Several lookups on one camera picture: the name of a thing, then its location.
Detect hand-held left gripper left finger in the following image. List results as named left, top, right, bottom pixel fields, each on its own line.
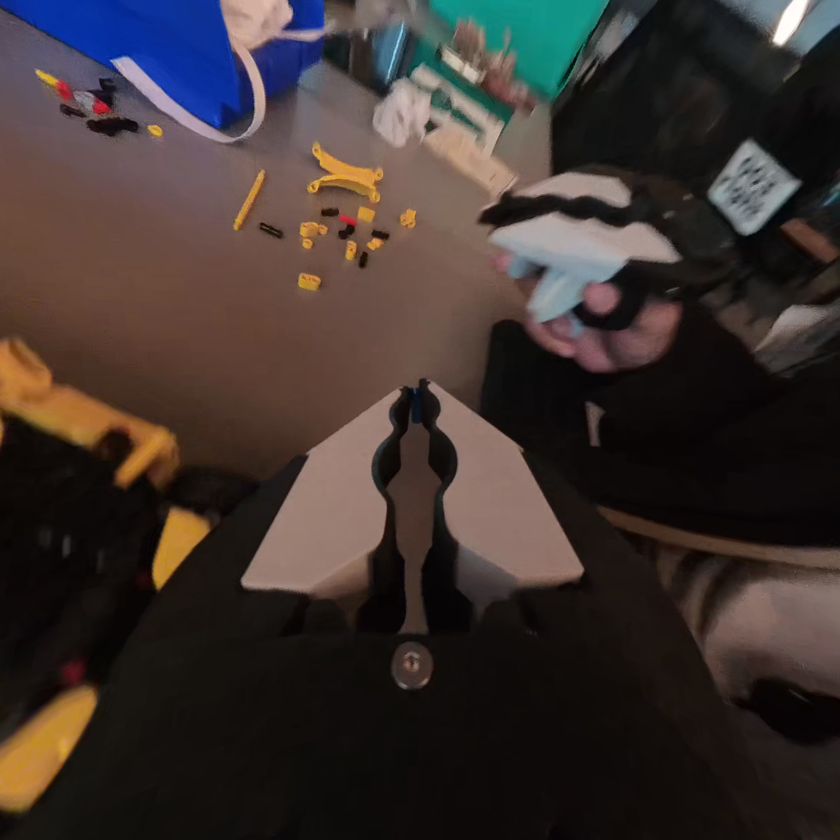
left=241, top=387, right=411, bottom=632

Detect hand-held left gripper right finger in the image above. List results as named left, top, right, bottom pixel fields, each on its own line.
left=423, top=382, right=585, bottom=632

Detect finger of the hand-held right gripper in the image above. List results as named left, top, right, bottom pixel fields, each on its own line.
left=481, top=172, right=636, bottom=228
left=489, top=218, right=682, bottom=277

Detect yellow toy brick car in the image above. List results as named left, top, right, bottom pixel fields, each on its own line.
left=0, top=338, right=257, bottom=815

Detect person's right forearm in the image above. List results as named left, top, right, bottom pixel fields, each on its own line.
left=482, top=308, right=840, bottom=546

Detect person's right hand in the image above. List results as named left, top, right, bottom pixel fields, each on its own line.
left=524, top=282, right=685, bottom=375

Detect flat printed sheets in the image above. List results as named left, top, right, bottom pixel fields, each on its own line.
left=410, top=62, right=519, bottom=194

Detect black mesh chair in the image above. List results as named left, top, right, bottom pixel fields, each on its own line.
left=551, top=0, right=808, bottom=191

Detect teal plastic bin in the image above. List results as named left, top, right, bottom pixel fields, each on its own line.
left=427, top=0, right=611, bottom=99

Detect small wooden model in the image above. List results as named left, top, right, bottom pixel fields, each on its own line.
left=446, top=20, right=532, bottom=106

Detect crumpled white paper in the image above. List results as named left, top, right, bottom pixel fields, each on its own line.
left=373, top=79, right=431, bottom=148

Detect scatter of small yellow bricks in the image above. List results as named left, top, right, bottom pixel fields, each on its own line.
left=298, top=206, right=417, bottom=270

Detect black fleece-lined jacket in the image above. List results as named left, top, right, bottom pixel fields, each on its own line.
left=594, top=502, right=840, bottom=572

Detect white striped shirt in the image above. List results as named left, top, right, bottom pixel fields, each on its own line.
left=656, top=545, right=840, bottom=840

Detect thin yellow stick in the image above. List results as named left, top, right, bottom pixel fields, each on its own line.
left=233, top=169, right=266, bottom=232

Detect blue plastic bin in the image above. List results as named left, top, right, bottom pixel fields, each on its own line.
left=0, top=0, right=326, bottom=132

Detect cluster of small mixed bricks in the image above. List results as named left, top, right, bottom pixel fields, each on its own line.
left=34, top=67, right=165, bottom=139

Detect yellow curved frame piece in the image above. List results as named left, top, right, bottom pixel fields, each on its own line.
left=307, top=141, right=385, bottom=204

